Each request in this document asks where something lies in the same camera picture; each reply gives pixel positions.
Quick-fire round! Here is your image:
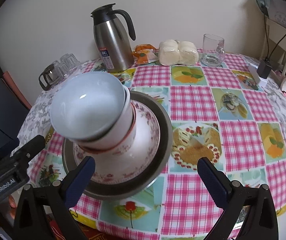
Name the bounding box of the black cable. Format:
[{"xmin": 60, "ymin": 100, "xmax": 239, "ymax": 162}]
[{"xmin": 261, "ymin": 0, "xmax": 286, "ymax": 63}]

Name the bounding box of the pack of white buns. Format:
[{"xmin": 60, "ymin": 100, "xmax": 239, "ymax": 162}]
[{"xmin": 158, "ymin": 40, "xmax": 199, "ymax": 66}]

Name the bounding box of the white square bowl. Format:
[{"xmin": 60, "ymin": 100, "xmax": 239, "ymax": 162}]
[{"xmin": 50, "ymin": 72, "xmax": 130, "ymax": 141}]

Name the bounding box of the floral rimmed white plate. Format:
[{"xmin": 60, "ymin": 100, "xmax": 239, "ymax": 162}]
[{"xmin": 72, "ymin": 100, "xmax": 160, "ymax": 185}]

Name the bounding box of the left hand with dotted glove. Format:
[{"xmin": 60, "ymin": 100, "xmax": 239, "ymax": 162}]
[{"xmin": 0, "ymin": 194, "xmax": 17, "ymax": 239}]

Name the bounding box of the glass coffee pot black handle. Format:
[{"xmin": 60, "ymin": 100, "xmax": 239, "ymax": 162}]
[{"xmin": 38, "ymin": 63, "xmax": 61, "ymax": 91}]

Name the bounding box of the orange snack packet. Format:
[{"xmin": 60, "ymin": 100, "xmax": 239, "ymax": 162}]
[{"xmin": 132, "ymin": 44, "xmax": 158, "ymax": 64}]

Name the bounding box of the clear drinking glass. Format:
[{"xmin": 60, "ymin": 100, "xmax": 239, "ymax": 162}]
[
  {"xmin": 60, "ymin": 53, "xmax": 81, "ymax": 75},
  {"xmin": 52, "ymin": 60, "xmax": 70, "ymax": 79}
]

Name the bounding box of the stainless steel round plate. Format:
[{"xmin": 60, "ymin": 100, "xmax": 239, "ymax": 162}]
[{"xmin": 62, "ymin": 91, "xmax": 172, "ymax": 200}]

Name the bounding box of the black power adapter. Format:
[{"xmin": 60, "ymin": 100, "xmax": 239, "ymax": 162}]
[{"xmin": 257, "ymin": 60, "xmax": 272, "ymax": 79}]

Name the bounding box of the clear glass mug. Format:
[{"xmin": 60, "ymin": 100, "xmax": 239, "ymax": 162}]
[{"xmin": 201, "ymin": 34, "xmax": 225, "ymax": 67}]

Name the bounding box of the stainless steel thermos jug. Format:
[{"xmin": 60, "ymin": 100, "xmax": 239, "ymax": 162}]
[{"xmin": 91, "ymin": 3, "xmax": 136, "ymax": 73}]

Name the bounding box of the red rimmed white bowl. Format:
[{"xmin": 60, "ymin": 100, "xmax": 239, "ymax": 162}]
[{"xmin": 79, "ymin": 104, "xmax": 138, "ymax": 164}]

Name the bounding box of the strawberry pattern bowl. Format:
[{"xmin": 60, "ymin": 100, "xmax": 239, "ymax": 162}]
[{"xmin": 70, "ymin": 86, "xmax": 133, "ymax": 150}]

